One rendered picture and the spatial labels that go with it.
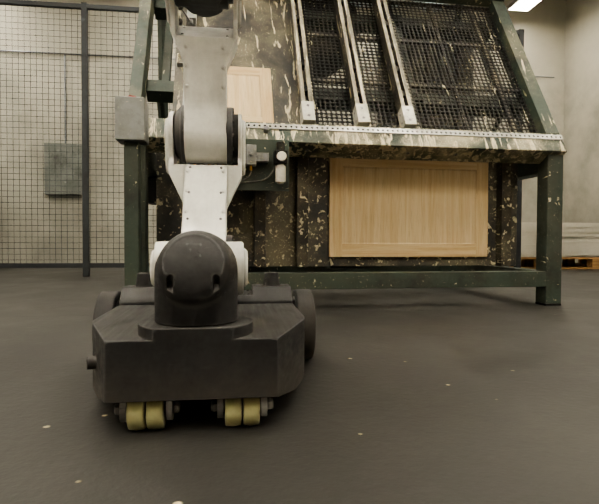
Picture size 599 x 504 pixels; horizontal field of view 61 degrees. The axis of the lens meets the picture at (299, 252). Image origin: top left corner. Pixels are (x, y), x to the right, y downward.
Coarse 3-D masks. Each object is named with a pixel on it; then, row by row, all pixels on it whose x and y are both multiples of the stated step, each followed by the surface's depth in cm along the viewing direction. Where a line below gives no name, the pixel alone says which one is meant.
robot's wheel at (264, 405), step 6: (216, 402) 92; (222, 402) 91; (264, 402) 92; (270, 402) 93; (216, 408) 92; (222, 408) 90; (264, 408) 91; (270, 408) 93; (222, 414) 91; (264, 414) 92
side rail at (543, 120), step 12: (492, 12) 318; (504, 12) 314; (504, 24) 308; (504, 36) 304; (516, 36) 303; (516, 48) 298; (516, 60) 292; (516, 72) 292; (528, 72) 288; (528, 84) 283; (528, 96) 281; (540, 96) 279; (528, 108) 281; (540, 108) 275; (540, 120) 270; (552, 120) 271; (540, 132) 270; (552, 132) 267
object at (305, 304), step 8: (296, 296) 140; (304, 296) 140; (312, 296) 140; (296, 304) 139; (304, 304) 138; (312, 304) 138; (304, 312) 136; (312, 312) 137; (304, 320) 136; (312, 320) 136; (304, 328) 135; (312, 328) 136; (304, 336) 136; (312, 336) 136; (304, 344) 136; (312, 344) 137; (304, 352) 138; (312, 352) 138
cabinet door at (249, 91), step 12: (228, 72) 260; (240, 72) 261; (252, 72) 262; (264, 72) 264; (228, 84) 256; (240, 84) 257; (252, 84) 259; (264, 84) 259; (228, 96) 252; (240, 96) 253; (252, 96) 254; (264, 96) 255; (240, 108) 249; (252, 108) 251; (264, 108) 251; (252, 120) 246; (264, 120) 247
